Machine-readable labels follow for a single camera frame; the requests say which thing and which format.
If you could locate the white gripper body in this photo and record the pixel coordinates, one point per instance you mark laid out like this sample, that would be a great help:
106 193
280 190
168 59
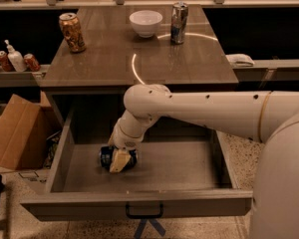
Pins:
127 141

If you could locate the blue pepsi can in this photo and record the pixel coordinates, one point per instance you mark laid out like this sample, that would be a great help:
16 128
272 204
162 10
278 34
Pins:
106 154

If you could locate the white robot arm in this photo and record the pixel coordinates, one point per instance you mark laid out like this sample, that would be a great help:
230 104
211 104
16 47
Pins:
268 117

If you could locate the grey open top drawer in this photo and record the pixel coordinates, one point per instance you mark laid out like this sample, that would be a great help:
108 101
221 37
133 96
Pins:
182 166

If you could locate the grey cabinet with counter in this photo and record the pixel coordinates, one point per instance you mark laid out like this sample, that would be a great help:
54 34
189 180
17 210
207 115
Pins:
116 57

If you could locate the red can right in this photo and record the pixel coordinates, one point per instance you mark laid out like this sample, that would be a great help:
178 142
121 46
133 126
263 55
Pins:
32 63

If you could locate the red can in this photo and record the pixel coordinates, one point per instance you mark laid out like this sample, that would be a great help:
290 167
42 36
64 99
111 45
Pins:
5 63
32 63

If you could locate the gold patterned drink can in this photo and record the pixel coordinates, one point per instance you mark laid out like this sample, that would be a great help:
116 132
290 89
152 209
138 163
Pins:
71 29

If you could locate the silver blue energy can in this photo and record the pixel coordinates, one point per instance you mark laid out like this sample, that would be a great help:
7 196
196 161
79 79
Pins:
178 22

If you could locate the red can left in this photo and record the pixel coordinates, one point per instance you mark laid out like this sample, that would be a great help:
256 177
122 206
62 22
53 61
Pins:
5 63

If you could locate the brown cardboard box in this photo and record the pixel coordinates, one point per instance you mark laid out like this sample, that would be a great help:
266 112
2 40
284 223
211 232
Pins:
24 130

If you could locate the white ceramic bowl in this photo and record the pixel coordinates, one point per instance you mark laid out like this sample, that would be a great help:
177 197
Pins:
145 22

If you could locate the grey side shelf left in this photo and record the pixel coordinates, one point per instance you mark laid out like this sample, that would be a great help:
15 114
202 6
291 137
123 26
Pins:
22 79

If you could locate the grey side shelf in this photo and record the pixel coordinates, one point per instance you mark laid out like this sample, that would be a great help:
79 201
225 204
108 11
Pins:
22 79
269 70

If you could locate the white pump bottle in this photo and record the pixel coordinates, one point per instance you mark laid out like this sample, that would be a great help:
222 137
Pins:
15 58

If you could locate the folded white cloth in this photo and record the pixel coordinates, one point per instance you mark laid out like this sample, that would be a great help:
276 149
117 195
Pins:
240 60

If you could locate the grey side shelf right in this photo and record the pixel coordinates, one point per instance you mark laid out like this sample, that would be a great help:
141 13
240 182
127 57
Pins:
269 70

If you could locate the black drawer handle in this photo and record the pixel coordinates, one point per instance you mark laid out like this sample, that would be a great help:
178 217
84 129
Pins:
144 211

